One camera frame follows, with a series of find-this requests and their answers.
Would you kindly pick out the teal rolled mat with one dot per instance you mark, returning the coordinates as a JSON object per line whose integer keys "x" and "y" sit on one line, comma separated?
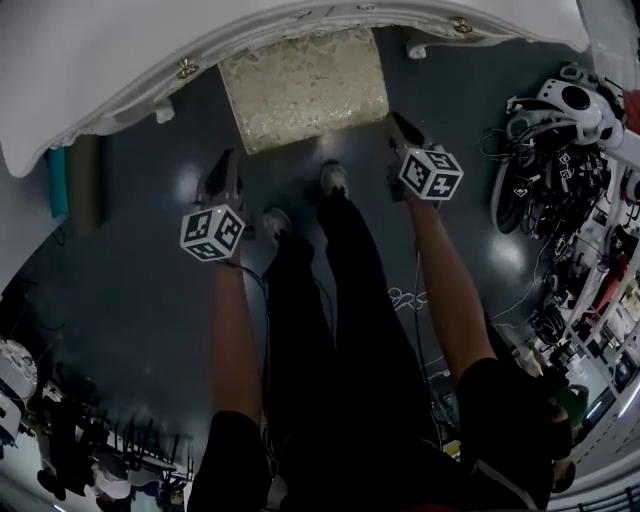
{"x": 56, "y": 185}

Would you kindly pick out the olive rolled mat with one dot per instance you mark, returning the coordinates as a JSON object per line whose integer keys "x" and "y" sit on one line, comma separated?
{"x": 85, "y": 185}

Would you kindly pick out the group of dark chairs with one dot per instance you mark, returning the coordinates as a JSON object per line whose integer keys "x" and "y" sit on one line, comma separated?
{"x": 140, "y": 450}

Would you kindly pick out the cream floral upholstered stool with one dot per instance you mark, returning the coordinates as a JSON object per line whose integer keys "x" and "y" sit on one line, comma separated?
{"x": 305, "y": 90}

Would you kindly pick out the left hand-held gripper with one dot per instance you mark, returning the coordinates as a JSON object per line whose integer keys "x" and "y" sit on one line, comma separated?
{"x": 212, "y": 232}

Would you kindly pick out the person's right forearm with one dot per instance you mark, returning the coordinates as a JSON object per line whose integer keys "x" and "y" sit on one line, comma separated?
{"x": 450, "y": 290}

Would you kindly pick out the green round object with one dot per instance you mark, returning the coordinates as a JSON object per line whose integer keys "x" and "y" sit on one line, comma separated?
{"x": 570, "y": 405}

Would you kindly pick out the person's black clothed body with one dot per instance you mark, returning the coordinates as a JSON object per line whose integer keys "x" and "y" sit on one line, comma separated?
{"x": 360, "y": 375}

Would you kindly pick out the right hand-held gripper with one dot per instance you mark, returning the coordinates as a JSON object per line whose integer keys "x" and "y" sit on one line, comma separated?
{"x": 432, "y": 175}

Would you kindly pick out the patterned round lampshade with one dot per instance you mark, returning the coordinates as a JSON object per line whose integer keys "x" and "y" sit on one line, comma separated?
{"x": 15, "y": 370}

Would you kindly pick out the white ornate dressing table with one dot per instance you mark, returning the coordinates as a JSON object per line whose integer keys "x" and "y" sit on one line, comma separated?
{"x": 100, "y": 65}

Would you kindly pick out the white headset helmet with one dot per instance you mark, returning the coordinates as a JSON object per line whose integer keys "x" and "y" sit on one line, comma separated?
{"x": 570, "y": 100}

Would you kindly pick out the person's left forearm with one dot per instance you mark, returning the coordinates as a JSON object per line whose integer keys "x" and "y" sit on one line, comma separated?
{"x": 237, "y": 340}

